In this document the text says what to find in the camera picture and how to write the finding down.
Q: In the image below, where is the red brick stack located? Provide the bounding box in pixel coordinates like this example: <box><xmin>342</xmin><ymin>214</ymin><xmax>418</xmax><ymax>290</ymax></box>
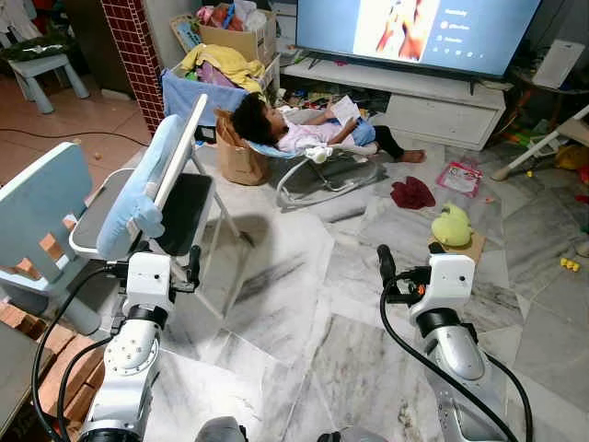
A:
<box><xmin>0</xmin><ymin>302</ymin><xmax>110</xmax><ymax>438</ymax></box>

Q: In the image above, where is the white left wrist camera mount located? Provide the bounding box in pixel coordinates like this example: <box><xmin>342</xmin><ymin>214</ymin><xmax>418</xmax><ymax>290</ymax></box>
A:
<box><xmin>124</xmin><ymin>250</ymin><xmax>174</xmax><ymax>309</ymax></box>

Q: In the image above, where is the small brown cardboard piece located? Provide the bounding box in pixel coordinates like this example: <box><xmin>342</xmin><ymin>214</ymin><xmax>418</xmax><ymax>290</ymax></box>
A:
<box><xmin>427</xmin><ymin>228</ymin><xmax>487</xmax><ymax>267</ymax></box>

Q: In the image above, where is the brown paper bag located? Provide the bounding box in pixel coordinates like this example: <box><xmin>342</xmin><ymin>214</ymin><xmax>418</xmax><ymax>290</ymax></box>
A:
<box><xmin>214</xmin><ymin>109</ymin><xmax>271</xmax><ymax>188</ymax></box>

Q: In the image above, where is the blue cloth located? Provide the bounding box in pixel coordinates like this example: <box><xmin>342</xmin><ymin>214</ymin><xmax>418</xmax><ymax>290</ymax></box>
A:
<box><xmin>161</xmin><ymin>69</ymin><xmax>250</xmax><ymax>129</ymax></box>

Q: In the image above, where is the thin black floor cable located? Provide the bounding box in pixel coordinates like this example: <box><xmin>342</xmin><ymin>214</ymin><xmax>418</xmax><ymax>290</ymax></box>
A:
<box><xmin>0</xmin><ymin>127</ymin><xmax>150</xmax><ymax>148</ymax></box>

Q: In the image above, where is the red tiled pillar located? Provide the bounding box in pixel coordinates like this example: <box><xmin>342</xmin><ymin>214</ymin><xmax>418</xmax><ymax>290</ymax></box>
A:
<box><xmin>99</xmin><ymin>0</ymin><xmax>167</xmax><ymax>137</ymax></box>

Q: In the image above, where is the white high chair blue cushion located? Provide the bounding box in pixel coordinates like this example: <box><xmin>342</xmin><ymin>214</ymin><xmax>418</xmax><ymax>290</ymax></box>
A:
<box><xmin>69</xmin><ymin>92</ymin><xmax>256</xmax><ymax>320</ymax></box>

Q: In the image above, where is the pink plastic packet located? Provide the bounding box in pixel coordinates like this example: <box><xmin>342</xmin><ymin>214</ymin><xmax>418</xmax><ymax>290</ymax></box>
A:
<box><xmin>435</xmin><ymin>157</ymin><xmax>484</xmax><ymax>199</ymax></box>

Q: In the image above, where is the white television cabinet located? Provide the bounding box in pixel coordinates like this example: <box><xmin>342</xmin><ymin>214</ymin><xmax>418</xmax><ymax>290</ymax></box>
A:
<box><xmin>280</xmin><ymin>57</ymin><xmax>513</xmax><ymax>153</ymax></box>

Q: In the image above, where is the small white stool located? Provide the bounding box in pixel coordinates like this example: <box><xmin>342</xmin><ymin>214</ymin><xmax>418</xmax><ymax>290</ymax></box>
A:
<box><xmin>6</xmin><ymin>52</ymin><xmax>92</xmax><ymax>115</ymax></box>

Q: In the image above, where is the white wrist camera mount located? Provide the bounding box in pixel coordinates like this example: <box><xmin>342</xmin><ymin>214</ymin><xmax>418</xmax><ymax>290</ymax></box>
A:
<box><xmin>124</xmin><ymin>250</ymin><xmax>174</xmax><ymax>309</ymax></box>
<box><xmin>425</xmin><ymin>253</ymin><xmax>476</xmax><ymax>314</ymax></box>

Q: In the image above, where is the large flat television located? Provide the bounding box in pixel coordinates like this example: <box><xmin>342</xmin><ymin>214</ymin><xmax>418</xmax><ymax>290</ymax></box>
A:
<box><xmin>294</xmin><ymin>0</ymin><xmax>543</xmax><ymax>80</ymax></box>

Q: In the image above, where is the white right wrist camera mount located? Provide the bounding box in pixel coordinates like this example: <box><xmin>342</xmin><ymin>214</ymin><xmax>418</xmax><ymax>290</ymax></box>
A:
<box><xmin>425</xmin><ymin>253</ymin><xmax>476</xmax><ymax>314</ymax></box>

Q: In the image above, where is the white slanted furniture leg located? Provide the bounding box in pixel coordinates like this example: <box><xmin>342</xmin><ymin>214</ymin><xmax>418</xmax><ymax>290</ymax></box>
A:
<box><xmin>490</xmin><ymin>105</ymin><xmax>589</xmax><ymax>183</ymax></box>

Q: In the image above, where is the white box device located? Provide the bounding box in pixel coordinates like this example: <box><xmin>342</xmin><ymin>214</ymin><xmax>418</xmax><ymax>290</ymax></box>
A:
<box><xmin>533</xmin><ymin>39</ymin><xmax>588</xmax><ymax>92</ymax></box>

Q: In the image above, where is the white paper booklet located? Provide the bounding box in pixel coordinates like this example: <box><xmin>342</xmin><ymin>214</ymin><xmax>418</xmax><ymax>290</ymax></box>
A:
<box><xmin>329</xmin><ymin>95</ymin><xmax>363</xmax><ymax>126</ymax></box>

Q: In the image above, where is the yellow green plush toy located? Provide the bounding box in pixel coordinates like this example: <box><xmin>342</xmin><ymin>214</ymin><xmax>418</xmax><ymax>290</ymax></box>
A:
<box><xmin>430</xmin><ymin>203</ymin><xmax>476</xmax><ymax>249</ymax></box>

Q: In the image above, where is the light blue plastic chair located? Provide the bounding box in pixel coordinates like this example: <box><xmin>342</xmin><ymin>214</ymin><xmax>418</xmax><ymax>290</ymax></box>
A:
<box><xmin>0</xmin><ymin>142</ymin><xmax>104</xmax><ymax>338</ymax></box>

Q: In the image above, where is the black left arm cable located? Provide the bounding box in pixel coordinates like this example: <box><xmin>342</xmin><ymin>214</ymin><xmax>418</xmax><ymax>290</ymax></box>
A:
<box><xmin>30</xmin><ymin>265</ymin><xmax>125</xmax><ymax>442</ymax></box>

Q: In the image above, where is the dark red cloth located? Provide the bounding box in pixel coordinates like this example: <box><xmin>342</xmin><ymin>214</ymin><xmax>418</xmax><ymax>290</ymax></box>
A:
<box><xmin>389</xmin><ymin>176</ymin><xmax>438</xmax><ymax>211</ymax></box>

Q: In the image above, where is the child with dark curly hair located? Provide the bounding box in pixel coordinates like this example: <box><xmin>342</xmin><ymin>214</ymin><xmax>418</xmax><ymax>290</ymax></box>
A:
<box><xmin>230</xmin><ymin>92</ymin><xmax>427</xmax><ymax>165</ymax></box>

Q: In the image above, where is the brown cardboard box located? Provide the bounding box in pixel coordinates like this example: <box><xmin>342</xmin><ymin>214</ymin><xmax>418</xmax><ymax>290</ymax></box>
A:
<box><xmin>196</xmin><ymin>7</ymin><xmax>279</xmax><ymax>67</ymax></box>

